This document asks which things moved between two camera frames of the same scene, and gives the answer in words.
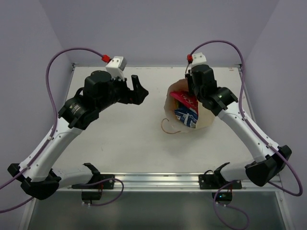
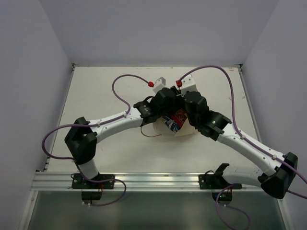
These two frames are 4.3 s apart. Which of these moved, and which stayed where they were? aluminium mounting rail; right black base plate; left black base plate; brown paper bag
Moved: brown paper bag
Stayed: right black base plate; aluminium mounting rail; left black base plate
